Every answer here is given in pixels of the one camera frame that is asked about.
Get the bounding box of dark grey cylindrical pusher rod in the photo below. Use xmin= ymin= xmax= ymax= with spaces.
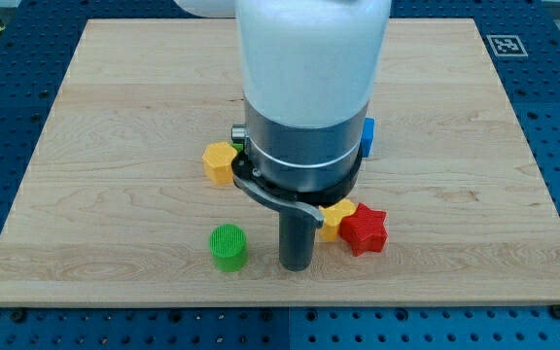
xmin=279 ymin=213 xmax=316 ymax=271

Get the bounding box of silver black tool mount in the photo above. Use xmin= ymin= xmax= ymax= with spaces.
xmin=232 ymin=101 xmax=368 ymax=228

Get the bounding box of green cylinder block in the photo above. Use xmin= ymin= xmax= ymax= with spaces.
xmin=209 ymin=224 xmax=248 ymax=272

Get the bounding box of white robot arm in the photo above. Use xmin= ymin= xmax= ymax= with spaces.
xmin=176 ymin=0 xmax=391 ymax=271

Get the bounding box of yellow heart block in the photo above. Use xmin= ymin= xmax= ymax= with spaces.
xmin=319 ymin=199 xmax=357 ymax=242

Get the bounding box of small green block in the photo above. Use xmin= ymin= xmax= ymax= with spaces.
xmin=231 ymin=143 xmax=244 ymax=153

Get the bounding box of red star block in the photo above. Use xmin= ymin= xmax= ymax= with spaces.
xmin=339 ymin=202 xmax=388 ymax=257

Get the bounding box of blue block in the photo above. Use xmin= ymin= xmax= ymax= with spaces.
xmin=361 ymin=117 xmax=375 ymax=158

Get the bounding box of yellow hexagon block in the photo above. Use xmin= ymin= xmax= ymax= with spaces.
xmin=202 ymin=142 xmax=237 ymax=185

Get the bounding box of wooden board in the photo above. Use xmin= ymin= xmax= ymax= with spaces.
xmin=0 ymin=19 xmax=560 ymax=308

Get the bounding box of white fiducial marker tag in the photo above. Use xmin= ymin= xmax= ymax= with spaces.
xmin=486 ymin=34 xmax=528 ymax=57

